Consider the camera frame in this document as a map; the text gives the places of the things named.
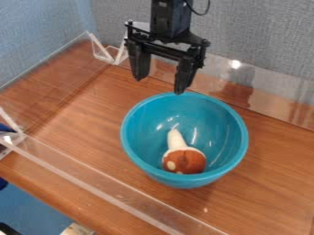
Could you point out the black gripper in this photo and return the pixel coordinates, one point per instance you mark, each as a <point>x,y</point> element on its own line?
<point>185,48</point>

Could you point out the brown white toy mushroom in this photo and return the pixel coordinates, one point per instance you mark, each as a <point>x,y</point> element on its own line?
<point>182,159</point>

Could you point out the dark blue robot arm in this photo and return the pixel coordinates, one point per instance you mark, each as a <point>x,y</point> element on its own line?
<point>172,17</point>

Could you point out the blue plastic bowl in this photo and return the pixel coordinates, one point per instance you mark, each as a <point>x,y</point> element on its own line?
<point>212,127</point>

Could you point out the clear acrylic left barrier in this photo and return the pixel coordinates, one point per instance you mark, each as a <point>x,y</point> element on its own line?
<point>26,49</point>

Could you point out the clear acrylic barrier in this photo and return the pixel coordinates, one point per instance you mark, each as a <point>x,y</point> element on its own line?
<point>26,49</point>
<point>136,202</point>
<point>275,94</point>

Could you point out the clear acrylic back barrier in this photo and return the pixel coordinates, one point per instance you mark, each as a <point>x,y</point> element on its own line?
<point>275,94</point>

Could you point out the clear acrylic front barrier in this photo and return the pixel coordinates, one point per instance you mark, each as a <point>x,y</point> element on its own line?
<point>136,202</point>

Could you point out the clear acrylic corner bracket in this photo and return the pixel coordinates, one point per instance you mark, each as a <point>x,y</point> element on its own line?
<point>109,54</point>

